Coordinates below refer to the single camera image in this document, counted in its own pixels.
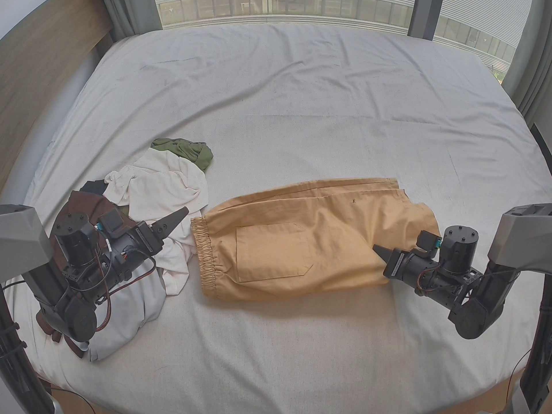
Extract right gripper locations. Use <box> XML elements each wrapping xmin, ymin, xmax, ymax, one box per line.
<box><xmin>384</xmin><ymin>251</ymin><xmax>433</xmax><ymax>293</ymax></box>

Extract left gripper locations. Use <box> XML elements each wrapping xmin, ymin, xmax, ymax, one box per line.
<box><xmin>108</xmin><ymin>222</ymin><xmax>167</xmax><ymax>276</ymax></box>

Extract tan shorts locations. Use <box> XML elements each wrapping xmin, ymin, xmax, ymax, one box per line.
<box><xmin>190</xmin><ymin>177</ymin><xmax>440</xmax><ymax>303</ymax></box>

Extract bed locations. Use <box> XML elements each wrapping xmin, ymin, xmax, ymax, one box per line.
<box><xmin>0</xmin><ymin>0</ymin><xmax>552</xmax><ymax>409</ymax></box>

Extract white garment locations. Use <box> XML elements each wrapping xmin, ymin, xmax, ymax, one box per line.
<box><xmin>103</xmin><ymin>148</ymin><xmax>210</xmax><ymax>296</ymax></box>

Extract brown garment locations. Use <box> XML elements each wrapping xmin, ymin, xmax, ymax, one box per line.
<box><xmin>35</xmin><ymin>190</ymin><xmax>139</xmax><ymax>359</ymax></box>

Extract black garment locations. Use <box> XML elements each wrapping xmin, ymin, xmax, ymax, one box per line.
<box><xmin>80</xmin><ymin>180</ymin><xmax>108</xmax><ymax>197</ymax></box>

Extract pale grey garment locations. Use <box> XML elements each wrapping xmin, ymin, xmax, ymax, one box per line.
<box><xmin>67</xmin><ymin>270</ymin><xmax>166</xmax><ymax>362</ymax></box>

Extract green garment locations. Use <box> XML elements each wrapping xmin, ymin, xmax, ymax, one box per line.
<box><xmin>150</xmin><ymin>137</ymin><xmax>214</xmax><ymax>172</ymax></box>

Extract grey-green curtain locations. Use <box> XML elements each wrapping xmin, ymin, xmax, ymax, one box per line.
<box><xmin>93</xmin><ymin>0</ymin><xmax>164</xmax><ymax>42</ymax></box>
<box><xmin>502</xmin><ymin>0</ymin><xmax>552</xmax><ymax>124</ymax></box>

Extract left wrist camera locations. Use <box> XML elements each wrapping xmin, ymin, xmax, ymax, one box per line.
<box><xmin>97</xmin><ymin>207</ymin><xmax>126</xmax><ymax>238</ymax></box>

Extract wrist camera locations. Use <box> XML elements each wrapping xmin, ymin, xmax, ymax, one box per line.
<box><xmin>97</xmin><ymin>207</ymin><xmax>126</xmax><ymax>238</ymax></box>
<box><xmin>416</xmin><ymin>230</ymin><xmax>442</xmax><ymax>258</ymax></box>

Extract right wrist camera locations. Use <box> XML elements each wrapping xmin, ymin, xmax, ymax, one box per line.
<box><xmin>416</xmin><ymin>230</ymin><xmax>442</xmax><ymax>258</ymax></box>

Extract black cable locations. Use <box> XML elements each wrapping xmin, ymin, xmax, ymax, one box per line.
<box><xmin>509</xmin><ymin>351</ymin><xmax>533</xmax><ymax>406</ymax></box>
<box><xmin>51</xmin><ymin>388</ymin><xmax>93</xmax><ymax>414</ymax></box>

